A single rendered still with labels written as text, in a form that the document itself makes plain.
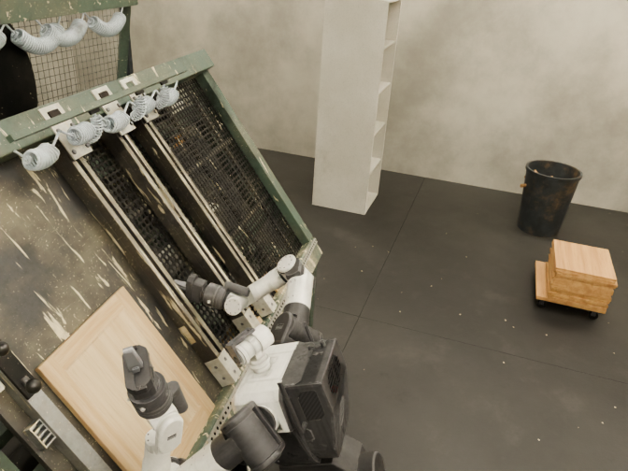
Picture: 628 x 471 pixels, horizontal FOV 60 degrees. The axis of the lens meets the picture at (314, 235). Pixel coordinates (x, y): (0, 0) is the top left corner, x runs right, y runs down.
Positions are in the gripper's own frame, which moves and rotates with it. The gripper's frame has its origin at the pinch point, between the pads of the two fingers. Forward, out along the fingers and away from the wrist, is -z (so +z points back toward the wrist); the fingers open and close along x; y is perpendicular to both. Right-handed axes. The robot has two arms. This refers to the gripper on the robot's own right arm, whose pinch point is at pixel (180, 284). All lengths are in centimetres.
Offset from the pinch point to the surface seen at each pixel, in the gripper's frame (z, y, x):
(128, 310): -7.3, 25.3, 2.4
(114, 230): -22.6, 9.7, 21.4
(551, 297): 207, -228, -81
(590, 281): 225, -226, -57
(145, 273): -10.0, 9.7, 7.5
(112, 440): 9, 61, -15
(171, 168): -25, -38, 27
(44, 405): -5, 71, 3
